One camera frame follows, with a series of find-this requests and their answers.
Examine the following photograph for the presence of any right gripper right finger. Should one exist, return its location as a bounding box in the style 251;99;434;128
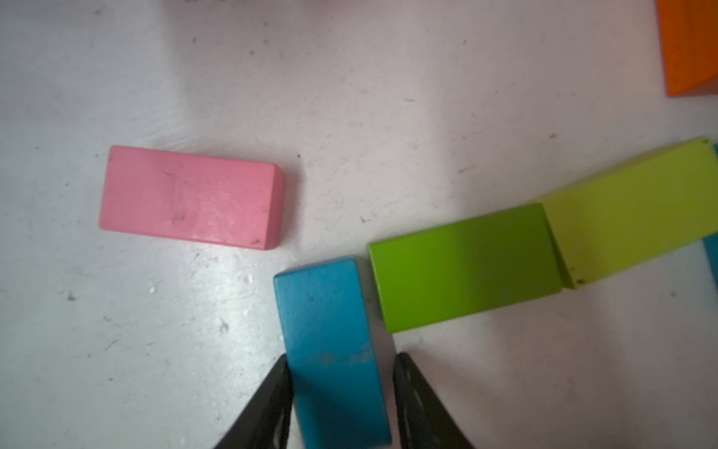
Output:
393;353;474;449

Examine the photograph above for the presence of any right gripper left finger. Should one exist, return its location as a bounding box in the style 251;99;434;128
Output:
215;355;294;449

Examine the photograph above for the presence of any teal block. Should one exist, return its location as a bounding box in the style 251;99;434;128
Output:
273;257;392;448
702;142;718;287

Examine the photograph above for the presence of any pink block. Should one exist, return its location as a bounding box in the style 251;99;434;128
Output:
99;146;286;251

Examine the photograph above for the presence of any light green block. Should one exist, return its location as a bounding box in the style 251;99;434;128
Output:
537;137;717;289

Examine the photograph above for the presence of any orange block middle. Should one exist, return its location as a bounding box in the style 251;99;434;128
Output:
656;0;717;97

